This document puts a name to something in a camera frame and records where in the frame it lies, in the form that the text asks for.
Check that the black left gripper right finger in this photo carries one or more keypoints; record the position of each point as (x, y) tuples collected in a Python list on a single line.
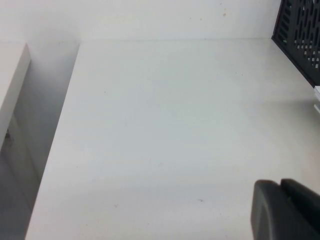
[(307, 212)]

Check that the white side cabinet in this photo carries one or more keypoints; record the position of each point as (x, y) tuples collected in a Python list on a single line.
[(15, 87)]

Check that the black plastic book stand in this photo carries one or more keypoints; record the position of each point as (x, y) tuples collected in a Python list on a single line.
[(295, 15)]

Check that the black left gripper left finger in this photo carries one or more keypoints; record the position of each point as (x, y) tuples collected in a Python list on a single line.
[(270, 215)]

